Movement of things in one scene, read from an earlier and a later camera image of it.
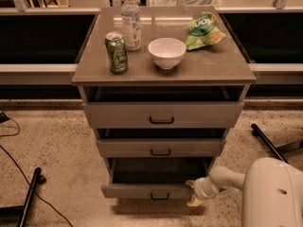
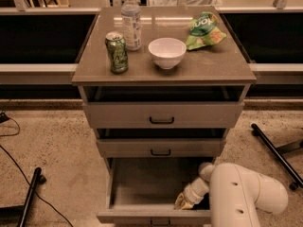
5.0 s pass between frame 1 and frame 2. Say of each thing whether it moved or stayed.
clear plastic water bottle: stayed
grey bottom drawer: moved
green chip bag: stayed
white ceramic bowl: stayed
